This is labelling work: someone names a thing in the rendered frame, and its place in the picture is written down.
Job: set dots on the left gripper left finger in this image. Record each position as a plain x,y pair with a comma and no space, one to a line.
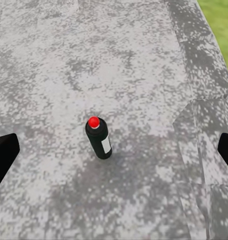
9,149

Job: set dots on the insectifuge atomizer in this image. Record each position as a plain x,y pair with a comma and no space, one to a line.
99,136

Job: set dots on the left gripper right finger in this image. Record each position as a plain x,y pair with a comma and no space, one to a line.
223,146

